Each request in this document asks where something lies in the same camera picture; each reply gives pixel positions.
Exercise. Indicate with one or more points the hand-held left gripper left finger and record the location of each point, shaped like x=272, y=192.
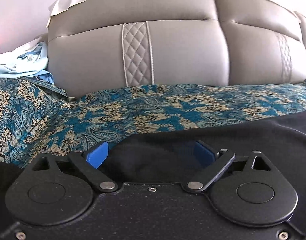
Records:
x=97, y=155

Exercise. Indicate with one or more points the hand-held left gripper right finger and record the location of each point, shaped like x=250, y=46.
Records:
x=205, y=153

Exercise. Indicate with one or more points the black pants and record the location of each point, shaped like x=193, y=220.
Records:
x=255, y=135

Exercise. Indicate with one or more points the teal paisley blanket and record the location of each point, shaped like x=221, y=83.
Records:
x=143, y=110

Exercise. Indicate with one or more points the beige leather headboard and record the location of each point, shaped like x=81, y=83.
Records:
x=183, y=50

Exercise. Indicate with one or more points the light blue cloth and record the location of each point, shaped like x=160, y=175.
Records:
x=22, y=62

